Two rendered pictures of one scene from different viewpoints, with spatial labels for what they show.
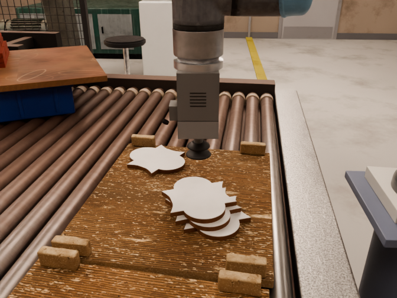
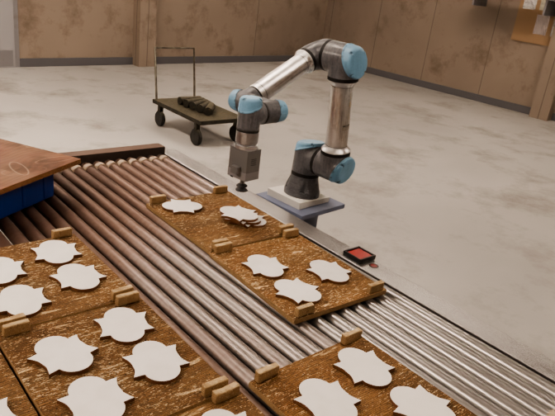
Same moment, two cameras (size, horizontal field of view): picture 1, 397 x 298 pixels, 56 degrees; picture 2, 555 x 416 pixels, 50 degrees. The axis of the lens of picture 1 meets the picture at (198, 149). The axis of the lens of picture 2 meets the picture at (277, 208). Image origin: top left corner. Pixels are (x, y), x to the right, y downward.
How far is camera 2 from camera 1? 161 cm
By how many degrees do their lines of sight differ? 47
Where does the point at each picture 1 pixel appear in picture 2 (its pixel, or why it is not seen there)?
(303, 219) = (275, 214)
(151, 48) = not seen: outside the picture
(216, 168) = (215, 203)
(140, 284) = (259, 245)
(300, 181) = (253, 200)
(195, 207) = (245, 216)
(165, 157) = (186, 204)
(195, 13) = (255, 126)
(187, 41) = (251, 138)
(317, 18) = not seen: outside the picture
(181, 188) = (227, 211)
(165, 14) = not seen: outside the picture
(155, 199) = (214, 222)
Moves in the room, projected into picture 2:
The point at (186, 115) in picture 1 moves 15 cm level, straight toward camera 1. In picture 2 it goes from (249, 170) to (284, 183)
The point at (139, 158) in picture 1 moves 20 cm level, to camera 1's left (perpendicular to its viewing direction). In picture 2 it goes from (174, 208) to (125, 220)
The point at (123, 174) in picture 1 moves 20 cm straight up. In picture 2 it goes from (178, 218) to (182, 162)
